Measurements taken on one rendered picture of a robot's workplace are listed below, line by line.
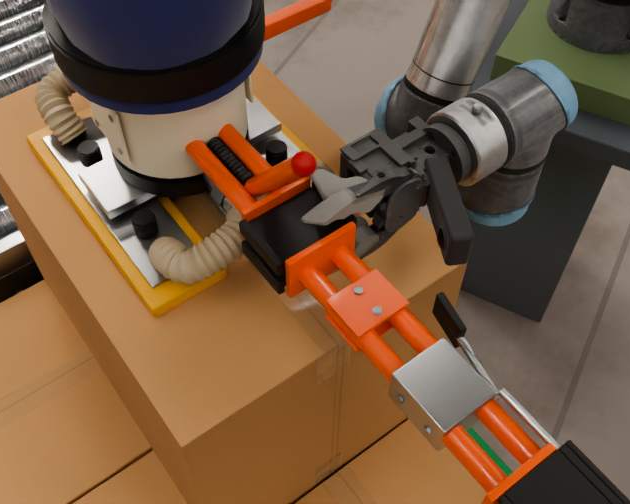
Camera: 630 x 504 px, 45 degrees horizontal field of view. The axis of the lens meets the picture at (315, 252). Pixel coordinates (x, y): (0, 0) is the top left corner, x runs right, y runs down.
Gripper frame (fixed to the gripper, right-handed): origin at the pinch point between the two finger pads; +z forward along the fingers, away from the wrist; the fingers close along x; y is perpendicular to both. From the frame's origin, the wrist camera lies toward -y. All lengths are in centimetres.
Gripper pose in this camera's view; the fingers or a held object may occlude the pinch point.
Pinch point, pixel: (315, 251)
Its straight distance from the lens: 76.6
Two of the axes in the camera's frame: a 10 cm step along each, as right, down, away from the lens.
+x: 0.0, -5.9, -8.1
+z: -8.0, 4.8, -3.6
